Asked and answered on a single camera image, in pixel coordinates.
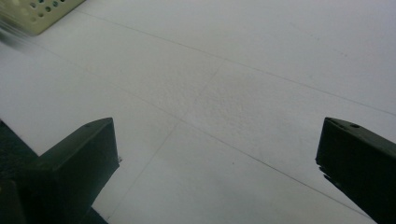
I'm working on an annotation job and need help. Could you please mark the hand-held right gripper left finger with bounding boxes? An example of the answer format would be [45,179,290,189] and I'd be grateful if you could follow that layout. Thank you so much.
[0,117,120,224]

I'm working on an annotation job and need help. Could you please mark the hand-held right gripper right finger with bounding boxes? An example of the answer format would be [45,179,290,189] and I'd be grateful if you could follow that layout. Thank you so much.
[315,117,396,224]

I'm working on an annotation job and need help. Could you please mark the cream perforated plastic basket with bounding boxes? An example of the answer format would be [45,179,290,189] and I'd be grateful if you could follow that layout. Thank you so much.
[0,0,87,36]

